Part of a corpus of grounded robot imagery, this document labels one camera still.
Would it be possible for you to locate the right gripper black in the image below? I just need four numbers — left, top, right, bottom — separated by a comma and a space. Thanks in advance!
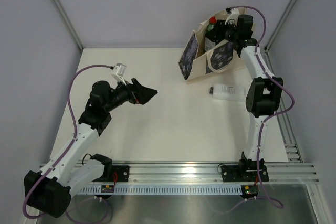
205, 19, 239, 44

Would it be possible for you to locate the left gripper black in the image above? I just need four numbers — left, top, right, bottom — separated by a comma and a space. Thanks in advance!
104, 76, 156, 112

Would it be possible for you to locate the green bottle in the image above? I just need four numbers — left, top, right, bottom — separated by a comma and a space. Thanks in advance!
204, 16, 218, 51

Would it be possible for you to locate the clear bottle black cap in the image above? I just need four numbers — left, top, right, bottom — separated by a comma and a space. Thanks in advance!
209, 84, 246, 102

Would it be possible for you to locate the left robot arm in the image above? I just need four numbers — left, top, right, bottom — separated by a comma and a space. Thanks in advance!
23, 78, 158, 218

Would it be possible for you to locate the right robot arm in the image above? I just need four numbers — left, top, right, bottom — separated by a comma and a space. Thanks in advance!
219, 14, 283, 183

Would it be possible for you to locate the canvas tote bag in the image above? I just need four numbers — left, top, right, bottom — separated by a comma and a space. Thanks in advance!
178, 19, 245, 83

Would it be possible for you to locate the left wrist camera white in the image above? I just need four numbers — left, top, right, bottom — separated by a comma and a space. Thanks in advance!
111, 63, 128, 85

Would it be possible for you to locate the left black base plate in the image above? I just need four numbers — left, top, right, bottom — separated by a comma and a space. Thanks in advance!
101, 165, 130, 183

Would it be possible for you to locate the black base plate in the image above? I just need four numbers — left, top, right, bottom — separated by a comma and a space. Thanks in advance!
101, 165, 130, 183
218, 164, 270, 183

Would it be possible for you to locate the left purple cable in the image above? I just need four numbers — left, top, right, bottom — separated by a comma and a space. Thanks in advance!
22, 63, 116, 223

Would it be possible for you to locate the aluminium front rail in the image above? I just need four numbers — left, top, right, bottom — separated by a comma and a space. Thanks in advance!
39, 162, 321, 185

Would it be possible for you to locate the white slotted cable duct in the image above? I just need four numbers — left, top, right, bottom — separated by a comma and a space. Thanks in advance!
78, 184, 242, 196

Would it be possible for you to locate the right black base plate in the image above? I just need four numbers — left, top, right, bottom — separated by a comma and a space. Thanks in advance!
218, 164, 270, 183

